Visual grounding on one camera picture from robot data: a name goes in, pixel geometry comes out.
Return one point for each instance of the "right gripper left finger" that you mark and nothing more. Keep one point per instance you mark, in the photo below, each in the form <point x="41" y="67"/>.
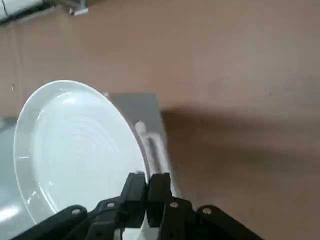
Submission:
<point x="132" y="200"/>

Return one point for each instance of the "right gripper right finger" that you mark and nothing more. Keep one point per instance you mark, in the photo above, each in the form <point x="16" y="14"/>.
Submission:
<point x="160" y="200"/>

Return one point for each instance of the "pale gray plate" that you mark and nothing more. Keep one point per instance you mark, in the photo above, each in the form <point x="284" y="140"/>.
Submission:
<point x="75" y="150"/>

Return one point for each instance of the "white shelf board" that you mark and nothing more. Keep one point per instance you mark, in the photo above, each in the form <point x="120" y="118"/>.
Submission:
<point x="15" y="10"/>

